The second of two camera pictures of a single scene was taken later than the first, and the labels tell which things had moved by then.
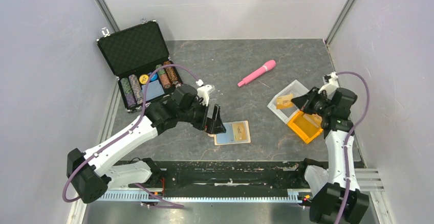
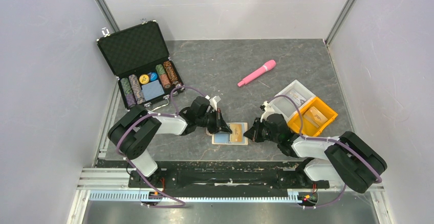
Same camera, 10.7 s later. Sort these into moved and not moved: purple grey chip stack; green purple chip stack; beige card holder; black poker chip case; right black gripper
Moved: right black gripper
Not moved: black poker chip case; beige card holder; purple grey chip stack; green purple chip stack
